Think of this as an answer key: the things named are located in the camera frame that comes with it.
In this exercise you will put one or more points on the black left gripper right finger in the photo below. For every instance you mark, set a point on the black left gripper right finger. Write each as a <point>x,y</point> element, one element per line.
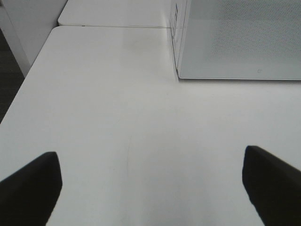
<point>273,187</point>

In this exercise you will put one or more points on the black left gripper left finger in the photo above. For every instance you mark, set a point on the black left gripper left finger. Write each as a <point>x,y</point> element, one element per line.
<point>28,196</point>

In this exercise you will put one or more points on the white microwave door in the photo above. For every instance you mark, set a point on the white microwave door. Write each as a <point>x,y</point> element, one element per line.
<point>239,39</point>

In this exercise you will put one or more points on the white microwave oven body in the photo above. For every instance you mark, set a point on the white microwave oven body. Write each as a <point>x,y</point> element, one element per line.
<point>176,26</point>

